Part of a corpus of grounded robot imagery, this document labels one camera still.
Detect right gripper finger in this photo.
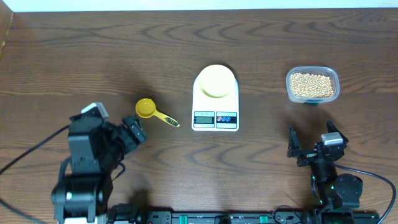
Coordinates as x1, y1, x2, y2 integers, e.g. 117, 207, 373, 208
287, 126, 301, 157
326, 119, 349, 143

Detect yellow measuring scoop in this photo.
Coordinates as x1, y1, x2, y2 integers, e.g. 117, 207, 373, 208
135, 98, 180, 128

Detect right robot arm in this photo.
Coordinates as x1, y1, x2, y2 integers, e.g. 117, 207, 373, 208
287, 120, 363, 210

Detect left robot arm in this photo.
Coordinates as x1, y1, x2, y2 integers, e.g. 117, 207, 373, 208
51, 114, 146, 223

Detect white digital kitchen scale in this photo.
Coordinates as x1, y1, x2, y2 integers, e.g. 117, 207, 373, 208
191, 76, 239, 132

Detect pale yellow bowl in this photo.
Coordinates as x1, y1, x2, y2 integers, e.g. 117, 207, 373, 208
198, 65, 236, 98

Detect clear plastic container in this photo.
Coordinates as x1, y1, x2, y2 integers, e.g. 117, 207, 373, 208
286, 66, 340, 103

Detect soybeans in container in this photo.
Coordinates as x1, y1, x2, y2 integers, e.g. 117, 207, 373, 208
289, 73, 335, 98

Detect right black cable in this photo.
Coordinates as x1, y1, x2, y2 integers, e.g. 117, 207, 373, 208
334, 163, 397, 224

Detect black cable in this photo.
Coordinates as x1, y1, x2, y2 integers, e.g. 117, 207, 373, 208
334, 163, 397, 224
0, 124, 71, 224

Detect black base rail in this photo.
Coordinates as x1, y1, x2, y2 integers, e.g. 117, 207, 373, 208
104, 204, 380, 224

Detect left black cable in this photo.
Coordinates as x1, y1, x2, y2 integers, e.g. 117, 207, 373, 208
0, 124, 71, 224

